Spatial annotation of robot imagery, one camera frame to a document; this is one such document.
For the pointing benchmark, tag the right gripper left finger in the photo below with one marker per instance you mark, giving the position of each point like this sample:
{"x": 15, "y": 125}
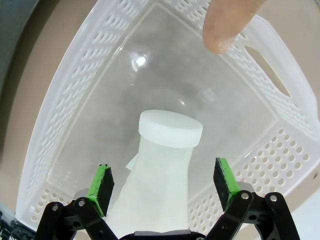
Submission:
{"x": 102, "y": 190}

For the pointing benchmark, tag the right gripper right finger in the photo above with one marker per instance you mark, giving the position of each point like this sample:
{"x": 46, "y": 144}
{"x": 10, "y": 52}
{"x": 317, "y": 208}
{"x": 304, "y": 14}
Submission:
{"x": 225, "y": 180}

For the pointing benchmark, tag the white plastic bottle with cap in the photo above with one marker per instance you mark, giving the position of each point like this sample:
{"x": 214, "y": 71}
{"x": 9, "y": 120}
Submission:
{"x": 162, "y": 175}

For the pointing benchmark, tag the person left hand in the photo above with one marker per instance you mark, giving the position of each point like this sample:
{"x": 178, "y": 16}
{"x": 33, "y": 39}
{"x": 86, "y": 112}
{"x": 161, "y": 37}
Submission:
{"x": 225, "y": 22}

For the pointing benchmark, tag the white perforated plastic basket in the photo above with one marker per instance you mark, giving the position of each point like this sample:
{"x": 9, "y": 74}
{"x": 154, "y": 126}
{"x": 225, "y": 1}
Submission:
{"x": 75, "y": 87}

